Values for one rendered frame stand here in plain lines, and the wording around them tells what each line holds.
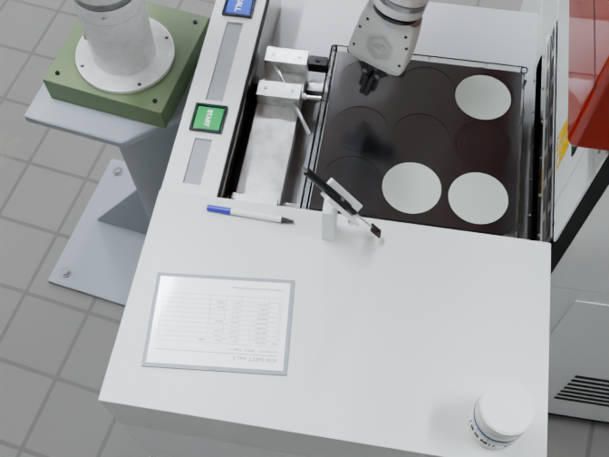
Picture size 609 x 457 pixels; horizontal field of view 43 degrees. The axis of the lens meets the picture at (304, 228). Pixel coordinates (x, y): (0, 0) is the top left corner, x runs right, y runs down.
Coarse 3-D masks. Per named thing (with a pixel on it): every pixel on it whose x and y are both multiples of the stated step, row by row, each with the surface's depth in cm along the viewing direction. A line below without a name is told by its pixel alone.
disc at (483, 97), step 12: (468, 84) 141; (480, 84) 141; (492, 84) 141; (504, 84) 141; (456, 96) 140; (468, 96) 140; (480, 96) 140; (492, 96) 140; (504, 96) 140; (468, 108) 139; (480, 108) 139; (492, 108) 139; (504, 108) 139
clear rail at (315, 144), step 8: (328, 64) 144; (328, 72) 143; (328, 80) 142; (328, 88) 141; (328, 96) 141; (320, 104) 140; (320, 112) 139; (320, 120) 138; (320, 128) 137; (320, 136) 137; (312, 144) 136; (312, 152) 135; (312, 160) 134; (312, 168) 133; (304, 184) 132; (312, 184) 132; (304, 192) 131; (304, 200) 130; (304, 208) 130
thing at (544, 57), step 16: (544, 48) 141; (544, 64) 139; (544, 80) 137; (544, 96) 135; (544, 112) 133; (544, 128) 131; (544, 144) 130; (544, 160) 128; (544, 176) 127; (528, 192) 136; (544, 192) 126; (528, 208) 134; (544, 208) 124; (528, 224) 132; (544, 224) 123; (544, 240) 121
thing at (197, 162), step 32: (224, 0) 144; (256, 0) 144; (224, 32) 140; (256, 32) 140; (224, 64) 137; (192, 96) 134; (224, 96) 134; (224, 128) 130; (192, 160) 128; (224, 160) 127; (192, 192) 125
